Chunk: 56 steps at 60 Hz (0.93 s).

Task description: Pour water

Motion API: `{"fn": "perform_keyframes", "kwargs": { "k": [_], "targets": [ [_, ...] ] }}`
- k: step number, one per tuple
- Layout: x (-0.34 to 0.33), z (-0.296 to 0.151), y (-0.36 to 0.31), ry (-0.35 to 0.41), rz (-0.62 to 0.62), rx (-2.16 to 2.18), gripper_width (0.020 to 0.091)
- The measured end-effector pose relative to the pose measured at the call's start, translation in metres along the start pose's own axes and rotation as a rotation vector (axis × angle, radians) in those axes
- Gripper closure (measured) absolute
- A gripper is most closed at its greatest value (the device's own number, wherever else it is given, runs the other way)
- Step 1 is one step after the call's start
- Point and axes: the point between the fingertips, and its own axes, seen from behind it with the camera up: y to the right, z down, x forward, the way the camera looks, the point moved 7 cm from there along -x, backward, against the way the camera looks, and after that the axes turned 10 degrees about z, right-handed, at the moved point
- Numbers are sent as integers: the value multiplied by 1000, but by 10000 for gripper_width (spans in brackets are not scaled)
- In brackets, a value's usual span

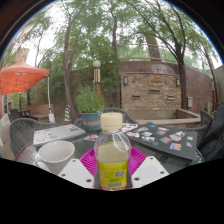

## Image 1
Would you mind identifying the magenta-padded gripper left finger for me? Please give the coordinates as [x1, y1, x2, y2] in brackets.
[58, 147, 101, 189]

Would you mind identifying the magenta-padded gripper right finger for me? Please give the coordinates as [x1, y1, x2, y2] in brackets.
[128, 146, 170, 189]

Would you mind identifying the clear bottle with yellow label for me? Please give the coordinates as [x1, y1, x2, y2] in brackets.
[93, 112, 133, 192]

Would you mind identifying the white ceramic mug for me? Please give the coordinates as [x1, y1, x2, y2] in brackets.
[33, 140, 76, 176]

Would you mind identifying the black laptop with stickers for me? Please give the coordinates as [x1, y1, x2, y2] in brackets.
[128, 122, 198, 162]

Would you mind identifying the small colourful sticker card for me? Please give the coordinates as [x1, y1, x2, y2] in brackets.
[83, 133, 100, 142]

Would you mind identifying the silver laptop with stickers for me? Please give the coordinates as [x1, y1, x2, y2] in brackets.
[32, 123, 87, 147]

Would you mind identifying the white sticker sheet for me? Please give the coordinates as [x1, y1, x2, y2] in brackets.
[120, 123, 139, 134]

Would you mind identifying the blue yellow striped cone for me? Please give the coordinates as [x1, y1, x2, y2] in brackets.
[63, 104, 73, 123]

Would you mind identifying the wooden bench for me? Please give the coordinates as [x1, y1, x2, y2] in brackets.
[24, 103, 54, 121]

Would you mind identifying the black jacket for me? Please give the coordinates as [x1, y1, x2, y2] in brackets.
[196, 104, 224, 163]

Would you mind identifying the green plant in blue pot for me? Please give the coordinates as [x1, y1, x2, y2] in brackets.
[74, 84, 106, 132]

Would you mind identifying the dark patio chair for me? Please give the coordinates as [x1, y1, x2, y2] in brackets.
[8, 108, 31, 123]

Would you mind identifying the dark forked tree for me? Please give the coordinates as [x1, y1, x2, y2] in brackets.
[133, 0, 218, 112]

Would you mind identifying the slender leaning tree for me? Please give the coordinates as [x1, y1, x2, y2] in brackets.
[49, 0, 98, 120]

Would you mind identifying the orange canopy with white pole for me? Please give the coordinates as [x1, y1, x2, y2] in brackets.
[0, 59, 56, 124]

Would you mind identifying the grey wall box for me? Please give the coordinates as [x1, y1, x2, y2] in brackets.
[186, 96, 194, 109]

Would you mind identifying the globe lamp post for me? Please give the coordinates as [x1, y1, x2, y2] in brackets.
[92, 59, 102, 98]

